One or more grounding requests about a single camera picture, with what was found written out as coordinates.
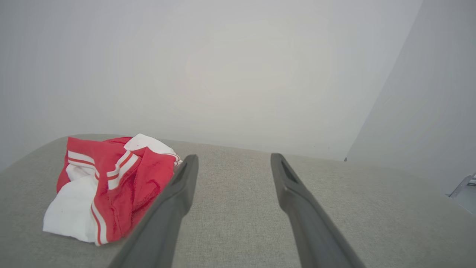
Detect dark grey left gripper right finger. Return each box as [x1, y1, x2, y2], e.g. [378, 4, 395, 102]
[270, 153, 367, 268]

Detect red and white shirt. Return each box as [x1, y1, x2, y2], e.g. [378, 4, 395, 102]
[43, 133, 183, 247]

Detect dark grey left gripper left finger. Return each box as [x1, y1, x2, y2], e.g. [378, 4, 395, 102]
[108, 154, 199, 268]

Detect silver metal frame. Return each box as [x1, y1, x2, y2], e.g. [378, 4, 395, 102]
[448, 172, 476, 198]

